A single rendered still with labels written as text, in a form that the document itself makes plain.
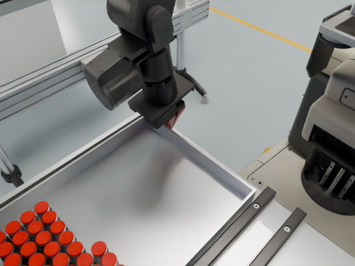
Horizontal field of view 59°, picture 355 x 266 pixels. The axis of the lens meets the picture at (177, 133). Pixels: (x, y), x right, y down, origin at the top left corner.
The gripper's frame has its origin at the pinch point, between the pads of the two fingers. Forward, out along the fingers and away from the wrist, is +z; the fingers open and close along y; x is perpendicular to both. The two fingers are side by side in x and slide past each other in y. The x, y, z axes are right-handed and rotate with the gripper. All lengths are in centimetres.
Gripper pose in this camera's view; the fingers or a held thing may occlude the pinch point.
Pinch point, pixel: (168, 125)
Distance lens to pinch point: 60.8
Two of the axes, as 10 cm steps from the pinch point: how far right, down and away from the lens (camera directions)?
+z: 1.2, 5.7, 8.1
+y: -6.9, 6.4, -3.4
